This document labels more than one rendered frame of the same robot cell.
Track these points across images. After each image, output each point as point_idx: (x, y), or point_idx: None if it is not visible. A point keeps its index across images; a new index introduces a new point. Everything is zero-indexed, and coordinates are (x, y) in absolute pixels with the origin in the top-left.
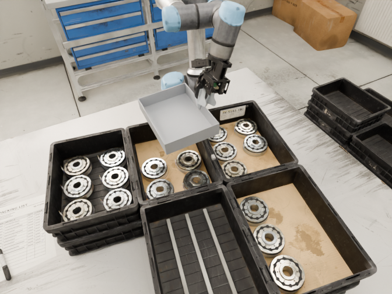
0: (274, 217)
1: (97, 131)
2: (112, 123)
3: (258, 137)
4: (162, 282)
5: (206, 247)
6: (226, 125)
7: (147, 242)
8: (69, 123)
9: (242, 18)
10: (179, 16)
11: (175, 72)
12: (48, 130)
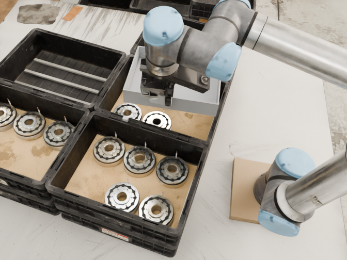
0: (40, 149)
1: (289, 111)
2: (296, 127)
3: (126, 209)
4: (77, 61)
5: (72, 93)
6: (183, 201)
7: (96, 45)
8: (319, 94)
9: (144, 33)
10: (216, 4)
11: (308, 169)
12: (314, 77)
